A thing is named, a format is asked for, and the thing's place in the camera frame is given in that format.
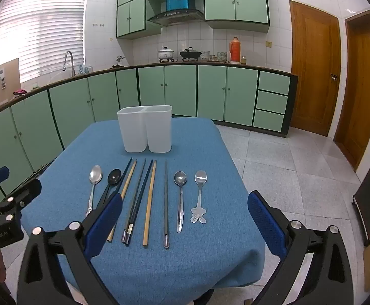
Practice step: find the white window blinds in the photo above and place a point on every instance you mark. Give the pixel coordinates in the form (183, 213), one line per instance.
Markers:
(39, 31)

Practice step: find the brown cardboard box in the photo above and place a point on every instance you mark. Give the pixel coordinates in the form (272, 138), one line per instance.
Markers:
(10, 79)

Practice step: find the wooden chopstick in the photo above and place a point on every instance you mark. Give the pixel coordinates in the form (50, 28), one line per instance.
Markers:
(151, 193)
(129, 178)

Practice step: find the white two-compartment utensil holder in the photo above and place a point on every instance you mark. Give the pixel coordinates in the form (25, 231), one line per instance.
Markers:
(137, 130)

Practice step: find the patterned bowls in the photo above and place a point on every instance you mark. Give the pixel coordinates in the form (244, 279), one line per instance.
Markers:
(222, 57)

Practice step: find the green upper cabinets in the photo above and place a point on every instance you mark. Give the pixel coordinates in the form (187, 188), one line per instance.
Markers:
(223, 0)

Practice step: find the black range hood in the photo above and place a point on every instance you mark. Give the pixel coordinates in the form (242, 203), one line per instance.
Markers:
(175, 17)

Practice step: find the wall hooks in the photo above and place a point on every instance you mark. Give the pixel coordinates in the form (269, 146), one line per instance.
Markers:
(98, 25)

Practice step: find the wooden door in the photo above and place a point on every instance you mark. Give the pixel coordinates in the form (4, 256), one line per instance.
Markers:
(359, 101)
(311, 70)

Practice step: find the green cabinets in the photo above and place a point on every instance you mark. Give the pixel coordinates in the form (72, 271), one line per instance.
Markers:
(223, 0)
(178, 89)

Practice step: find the steel kitchen faucet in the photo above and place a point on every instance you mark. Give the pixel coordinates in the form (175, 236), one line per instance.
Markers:
(70, 57)

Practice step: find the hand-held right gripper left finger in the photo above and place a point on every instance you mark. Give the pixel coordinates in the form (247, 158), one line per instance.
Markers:
(104, 225)

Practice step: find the black wok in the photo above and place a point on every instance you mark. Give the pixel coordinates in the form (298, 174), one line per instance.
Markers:
(190, 54)

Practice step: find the green lower cabinets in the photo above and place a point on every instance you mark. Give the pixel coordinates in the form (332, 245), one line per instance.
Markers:
(178, 89)

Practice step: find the black spoon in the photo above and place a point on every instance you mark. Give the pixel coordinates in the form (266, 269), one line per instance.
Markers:
(114, 176)

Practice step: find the glass jar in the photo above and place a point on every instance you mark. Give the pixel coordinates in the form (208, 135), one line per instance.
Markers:
(243, 59)

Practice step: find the clear plastic bottles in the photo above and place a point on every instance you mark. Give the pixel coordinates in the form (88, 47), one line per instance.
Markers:
(85, 69)

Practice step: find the blue tablecloth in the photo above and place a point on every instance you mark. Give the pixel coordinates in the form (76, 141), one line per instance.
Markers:
(204, 152)

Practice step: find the blue box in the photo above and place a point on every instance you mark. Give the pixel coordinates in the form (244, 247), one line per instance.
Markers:
(177, 1)

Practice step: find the orange thermos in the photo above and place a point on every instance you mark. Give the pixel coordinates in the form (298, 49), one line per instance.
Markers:
(234, 50)

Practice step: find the plain silver spoon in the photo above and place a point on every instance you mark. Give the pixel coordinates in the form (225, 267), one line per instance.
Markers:
(180, 178)

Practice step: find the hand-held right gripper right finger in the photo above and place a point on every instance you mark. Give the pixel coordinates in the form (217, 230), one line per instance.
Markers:
(264, 222)

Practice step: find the white cooking pot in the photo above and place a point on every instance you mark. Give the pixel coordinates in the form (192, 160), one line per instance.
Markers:
(165, 54)

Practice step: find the red cloth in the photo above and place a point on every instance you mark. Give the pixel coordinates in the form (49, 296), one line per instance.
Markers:
(19, 92)

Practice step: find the small steel kettle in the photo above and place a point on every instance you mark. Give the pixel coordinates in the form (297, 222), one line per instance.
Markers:
(119, 60)

